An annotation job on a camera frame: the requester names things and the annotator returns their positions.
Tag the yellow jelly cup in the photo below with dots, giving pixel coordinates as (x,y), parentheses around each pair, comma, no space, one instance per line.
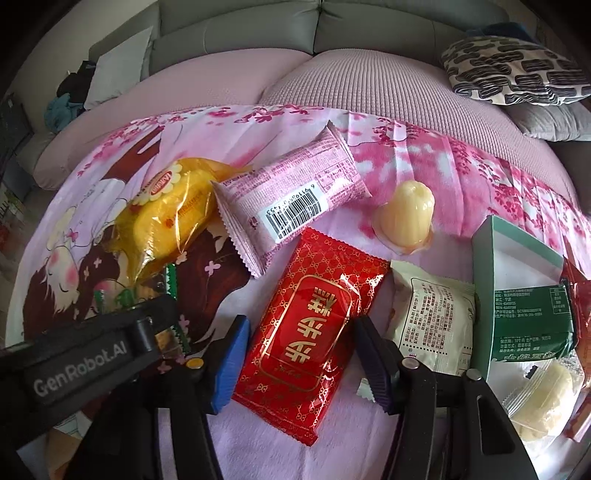
(404,224)

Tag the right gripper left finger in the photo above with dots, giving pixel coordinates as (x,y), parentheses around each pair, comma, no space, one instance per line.
(228,355)

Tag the yellow cake packet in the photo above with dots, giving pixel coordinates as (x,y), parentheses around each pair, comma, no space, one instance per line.
(168,213)

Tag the red gold pastry packet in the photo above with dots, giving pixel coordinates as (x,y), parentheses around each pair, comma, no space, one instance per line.
(305,339)

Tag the light grey pillow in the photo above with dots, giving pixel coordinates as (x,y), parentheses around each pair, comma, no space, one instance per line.
(118,70)

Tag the black white patterned pillow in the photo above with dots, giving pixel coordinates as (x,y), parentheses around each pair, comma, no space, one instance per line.
(508,71)

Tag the green stick snack packet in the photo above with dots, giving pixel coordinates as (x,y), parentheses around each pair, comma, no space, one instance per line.
(532,324)

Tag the teal cloth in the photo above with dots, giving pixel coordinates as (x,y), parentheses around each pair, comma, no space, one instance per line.
(60,112)

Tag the cream white snack packet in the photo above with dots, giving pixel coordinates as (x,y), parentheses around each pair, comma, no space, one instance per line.
(431,318)

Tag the red foil box packet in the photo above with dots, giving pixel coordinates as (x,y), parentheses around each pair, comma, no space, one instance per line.
(579,424)

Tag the red heart snack packet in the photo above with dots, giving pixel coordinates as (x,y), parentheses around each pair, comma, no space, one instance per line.
(579,295)

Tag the dark clothes pile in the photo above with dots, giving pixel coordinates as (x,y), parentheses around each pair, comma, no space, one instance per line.
(77,84)

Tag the teal white tray box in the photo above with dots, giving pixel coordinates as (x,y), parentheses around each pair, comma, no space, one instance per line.
(506,257)

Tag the small green snack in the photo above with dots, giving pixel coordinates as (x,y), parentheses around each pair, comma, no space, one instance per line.
(153,300)

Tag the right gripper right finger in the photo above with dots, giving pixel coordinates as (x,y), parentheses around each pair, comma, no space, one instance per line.
(379,358)

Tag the person's hand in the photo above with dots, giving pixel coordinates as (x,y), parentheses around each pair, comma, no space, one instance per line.
(60,449)

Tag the clear white bun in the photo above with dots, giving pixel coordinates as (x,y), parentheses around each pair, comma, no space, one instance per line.
(540,406)

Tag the pink wafer packet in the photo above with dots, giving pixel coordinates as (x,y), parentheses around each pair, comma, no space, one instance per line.
(267,207)

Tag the pink sofa seat cover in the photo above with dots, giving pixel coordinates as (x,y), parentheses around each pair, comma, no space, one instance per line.
(363,81)

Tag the pink cartoon tablecloth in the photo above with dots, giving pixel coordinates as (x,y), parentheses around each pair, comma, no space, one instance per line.
(64,260)

